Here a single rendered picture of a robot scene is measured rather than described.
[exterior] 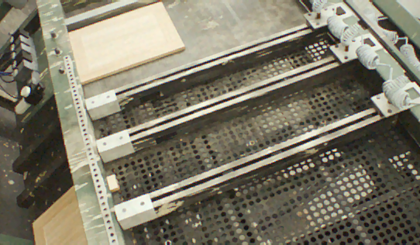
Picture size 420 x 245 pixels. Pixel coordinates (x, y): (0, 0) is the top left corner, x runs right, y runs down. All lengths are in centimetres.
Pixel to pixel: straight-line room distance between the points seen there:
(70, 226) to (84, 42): 86
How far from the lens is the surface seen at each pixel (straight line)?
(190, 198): 166
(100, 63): 223
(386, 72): 195
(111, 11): 248
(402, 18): 261
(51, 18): 254
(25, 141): 275
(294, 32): 213
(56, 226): 226
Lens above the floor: 182
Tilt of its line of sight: 17 degrees down
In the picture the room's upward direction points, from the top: 50 degrees clockwise
